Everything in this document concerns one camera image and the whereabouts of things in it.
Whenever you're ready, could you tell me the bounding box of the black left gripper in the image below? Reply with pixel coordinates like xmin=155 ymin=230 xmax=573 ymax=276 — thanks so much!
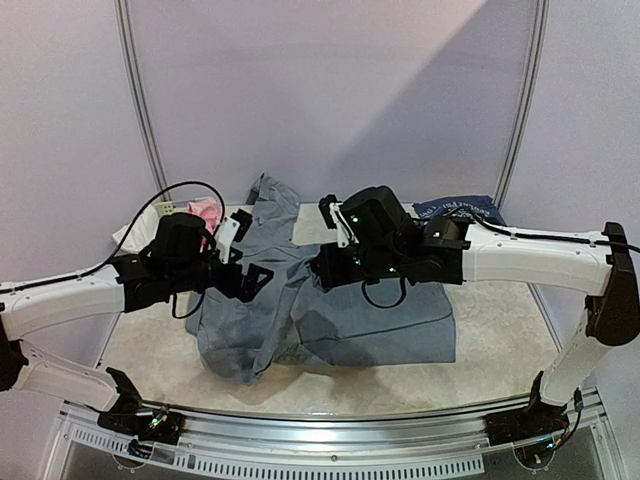
xmin=168 ymin=245 xmax=275 ymax=302

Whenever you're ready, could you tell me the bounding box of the grey garment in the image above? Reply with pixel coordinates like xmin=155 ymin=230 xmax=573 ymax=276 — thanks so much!
xmin=185 ymin=175 xmax=456 ymax=385

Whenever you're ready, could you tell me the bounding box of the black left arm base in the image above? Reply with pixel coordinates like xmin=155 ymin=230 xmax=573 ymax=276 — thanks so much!
xmin=97 ymin=367 xmax=186 ymax=445

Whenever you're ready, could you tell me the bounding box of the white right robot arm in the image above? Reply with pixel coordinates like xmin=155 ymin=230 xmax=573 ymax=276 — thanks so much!
xmin=311 ymin=217 xmax=639 ymax=436

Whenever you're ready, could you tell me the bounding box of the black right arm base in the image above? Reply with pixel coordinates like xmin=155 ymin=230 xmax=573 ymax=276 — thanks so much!
xmin=483 ymin=371 xmax=583 ymax=451

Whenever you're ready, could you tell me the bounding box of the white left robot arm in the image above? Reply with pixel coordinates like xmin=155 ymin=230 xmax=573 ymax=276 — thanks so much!
xmin=1 ymin=254 xmax=274 ymax=434

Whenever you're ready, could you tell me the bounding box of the beige perforated laundry basket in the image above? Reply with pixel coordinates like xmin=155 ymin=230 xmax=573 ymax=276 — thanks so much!
xmin=154 ymin=201 xmax=177 ymax=218

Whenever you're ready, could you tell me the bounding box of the pink garment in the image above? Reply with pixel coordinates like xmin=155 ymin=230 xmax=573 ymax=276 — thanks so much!
xmin=187 ymin=197 xmax=223 ymax=236

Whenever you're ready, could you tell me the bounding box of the white garment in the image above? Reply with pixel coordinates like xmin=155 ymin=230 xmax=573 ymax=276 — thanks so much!
xmin=111 ymin=206 xmax=159 ymax=254

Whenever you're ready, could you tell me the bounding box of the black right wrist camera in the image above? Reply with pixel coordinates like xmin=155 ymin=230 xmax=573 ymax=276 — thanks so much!
xmin=318 ymin=185 xmax=410 ymax=249

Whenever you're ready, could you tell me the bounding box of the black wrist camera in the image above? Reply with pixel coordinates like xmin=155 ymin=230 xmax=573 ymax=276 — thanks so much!
xmin=154 ymin=209 xmax=254 ymax=266
xmin=318 ymin=185 xmax=410 ymax=249

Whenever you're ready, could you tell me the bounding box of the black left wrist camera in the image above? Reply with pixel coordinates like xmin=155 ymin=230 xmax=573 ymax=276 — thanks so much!
xmin=154 ymin=209 xmax=254 ymax=266

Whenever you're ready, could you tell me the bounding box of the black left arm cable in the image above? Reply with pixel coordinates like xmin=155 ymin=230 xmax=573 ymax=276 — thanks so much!
xmin=0 ymin=180 xmax=227 ymax=321

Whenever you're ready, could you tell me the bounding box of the aluminium front rail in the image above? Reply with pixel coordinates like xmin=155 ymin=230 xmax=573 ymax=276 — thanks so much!
xmin=44 ymin=389 xmax=626 ymax=479

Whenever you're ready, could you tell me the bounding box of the left aluminium frame post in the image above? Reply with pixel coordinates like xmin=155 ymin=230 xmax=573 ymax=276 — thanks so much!
xmin=114 ymin=0 xmax=169 ymax=191

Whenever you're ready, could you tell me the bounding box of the aluminium frame post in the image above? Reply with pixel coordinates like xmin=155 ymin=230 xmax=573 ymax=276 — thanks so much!
xmin=114 ymin=0 xmax=169 ymax=191
xmin=493 ymin=0 xmax=549 ymax=210

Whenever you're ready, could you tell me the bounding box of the right aluminium frame post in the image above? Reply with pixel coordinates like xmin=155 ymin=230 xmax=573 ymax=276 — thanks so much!
xmin=493 ymin=0 xmax=549 ymax=210

